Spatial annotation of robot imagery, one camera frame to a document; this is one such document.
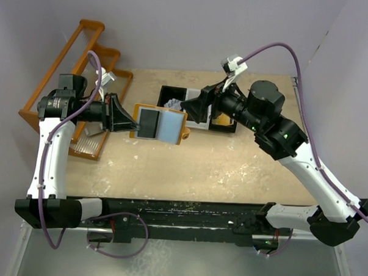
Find yellow leather card holder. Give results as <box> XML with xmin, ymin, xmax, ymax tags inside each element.
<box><xmin>129</xmin><ymin>104</ymin><xmax>190</xmax><ymax>145</ymax></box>

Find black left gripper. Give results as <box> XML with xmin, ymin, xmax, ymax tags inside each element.
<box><xmin>77</xmin><ymin>90</ymin><xmax>143</xmax><ymax>133</ymax></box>

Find white cards in box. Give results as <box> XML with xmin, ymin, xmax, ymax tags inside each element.
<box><xmin>164</xmin><ymin>98</ymin><xmax>183</xmax><ymax>111</ymax></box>

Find orange wooden tiered rack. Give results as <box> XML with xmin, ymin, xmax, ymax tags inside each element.
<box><xmin>18</xmin><ymin>20</ymin><xmax>134</xmax><ymax>161</ymax></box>

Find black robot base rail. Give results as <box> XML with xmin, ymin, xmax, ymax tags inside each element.
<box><xmin>79</xmin><ymin>198</ymin><xmax>290</xmax><ymax>247</ymax></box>

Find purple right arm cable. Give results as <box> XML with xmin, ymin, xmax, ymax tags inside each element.
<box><xmin>234</xmin><ymin>40</ymin><xmax>368</xmax><ymax>229</ymax></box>

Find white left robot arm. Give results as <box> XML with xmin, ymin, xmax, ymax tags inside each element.
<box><xmin>14</xmin><ymin>73</ymin><xmax>139</xmax><ymax>228</ymax></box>

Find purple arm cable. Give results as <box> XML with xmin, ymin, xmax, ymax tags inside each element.
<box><xmin>234</xmin><ymin>40</ymin><xmax>368</xmax><ymax>229</ymax></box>
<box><xmin>35</xmin><ymin>48</ymin><xmax>104</xmax><ymax>252</ymax></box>

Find black credit card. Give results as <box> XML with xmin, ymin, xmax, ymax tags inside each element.
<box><xmin>138</xmin><ymin>109</ymin><xmax>160</xmax><ymax>139</ymax></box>

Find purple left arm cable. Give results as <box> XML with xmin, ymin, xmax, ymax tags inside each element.
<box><xmin>35</xmin><ymin>48</ymin><xmax>104</xmax><ymax>252</ymax></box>

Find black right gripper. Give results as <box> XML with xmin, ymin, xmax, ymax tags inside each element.
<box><xmin>180</xmin><ymin>73</ymin><xmax>265</xmax><ymax>134</ymax></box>

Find grey cardboard envelope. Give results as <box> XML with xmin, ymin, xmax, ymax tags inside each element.
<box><xmin>84</xmin><ymin>122</ymin><xmax>105</xmax><ymax>137</ymax></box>

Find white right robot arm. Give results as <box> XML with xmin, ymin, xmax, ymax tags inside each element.
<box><xmin>181</xmin><ymin>80</ymin><xmax>368</xmax><ymax>247</ymax></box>

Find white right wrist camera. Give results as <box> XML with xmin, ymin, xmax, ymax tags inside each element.
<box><xmin>221</xmin><ymin>54</ymin><xmax>248</xmax><ymax>93</ymax></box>

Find black three-compartment organizer box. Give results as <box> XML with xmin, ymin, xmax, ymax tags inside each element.
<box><xmin>155</xmin><ymin>84</ymin><xmax>240</xmax><ymax>134</ymax></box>

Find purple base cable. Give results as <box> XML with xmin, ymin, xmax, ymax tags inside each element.
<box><xmin>85</xmin><ymin>211</ymin><xmax>151</xmax><ymax>260</ymax></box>

